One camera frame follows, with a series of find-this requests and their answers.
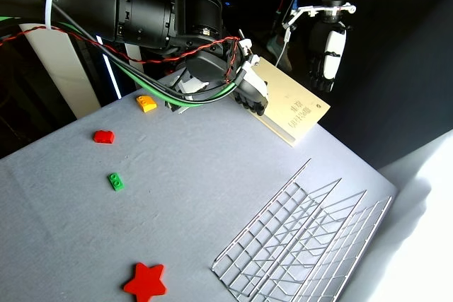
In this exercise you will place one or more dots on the grey tablecloth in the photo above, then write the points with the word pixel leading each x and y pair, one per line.
pixel 194 174

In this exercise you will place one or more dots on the green toy brick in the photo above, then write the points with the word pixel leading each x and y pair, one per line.
pixel 116 181

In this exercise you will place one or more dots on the beige book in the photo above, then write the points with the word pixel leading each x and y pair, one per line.
pixel 293 104

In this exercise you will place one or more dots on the red toy brick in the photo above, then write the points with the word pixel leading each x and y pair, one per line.
pixel 103 136

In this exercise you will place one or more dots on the white column with black strips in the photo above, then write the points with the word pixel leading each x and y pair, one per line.
pixel 60 68

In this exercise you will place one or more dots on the orange toy brick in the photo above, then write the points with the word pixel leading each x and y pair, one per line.
pixel 147 104

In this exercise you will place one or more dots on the red star block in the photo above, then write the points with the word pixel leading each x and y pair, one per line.
pixel 145 280

